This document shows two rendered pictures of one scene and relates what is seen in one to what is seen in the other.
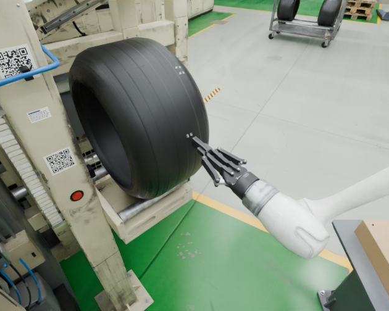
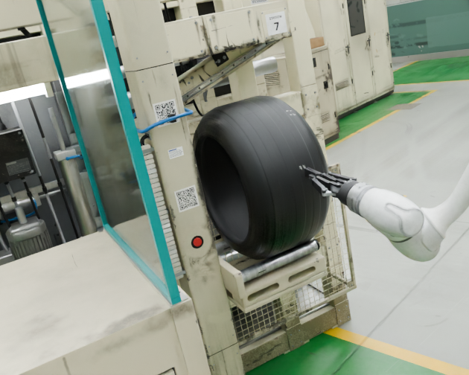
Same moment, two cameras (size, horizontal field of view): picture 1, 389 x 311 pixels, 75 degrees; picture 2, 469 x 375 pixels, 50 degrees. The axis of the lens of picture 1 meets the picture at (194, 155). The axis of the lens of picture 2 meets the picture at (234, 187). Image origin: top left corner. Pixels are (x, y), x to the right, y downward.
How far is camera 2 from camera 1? 0.93 m
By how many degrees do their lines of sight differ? 28
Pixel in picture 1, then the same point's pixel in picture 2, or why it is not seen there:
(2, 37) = (161, 95)
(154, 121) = (266, 151)
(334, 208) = (448, 207)
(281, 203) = (375, 191)
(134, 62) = (250, 109)
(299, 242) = (389, 214)
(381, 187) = not seen: outside the picture
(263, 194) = (362, 189)
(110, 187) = not seen: hidden behind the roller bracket
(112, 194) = not seen: hidden behind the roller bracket
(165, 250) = not seen: outside the picture
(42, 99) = (179, 139)
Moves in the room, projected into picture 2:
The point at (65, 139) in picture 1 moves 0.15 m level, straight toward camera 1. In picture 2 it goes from (191, 177) to (203, 187)
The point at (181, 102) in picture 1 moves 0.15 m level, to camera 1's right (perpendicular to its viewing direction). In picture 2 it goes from (292, 137) to (339, 131)
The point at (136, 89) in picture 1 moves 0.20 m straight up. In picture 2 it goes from (250, 127) to (238, 65)
